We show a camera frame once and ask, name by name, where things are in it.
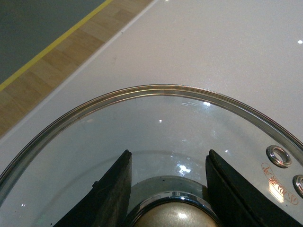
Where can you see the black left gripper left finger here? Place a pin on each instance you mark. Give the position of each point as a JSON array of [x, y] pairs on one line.
[[107, 202]]

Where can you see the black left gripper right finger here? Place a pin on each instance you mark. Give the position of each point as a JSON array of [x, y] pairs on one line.
[[236, 202]]

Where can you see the glass pot lid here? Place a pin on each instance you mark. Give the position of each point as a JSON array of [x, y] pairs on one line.
[[169, 130]]

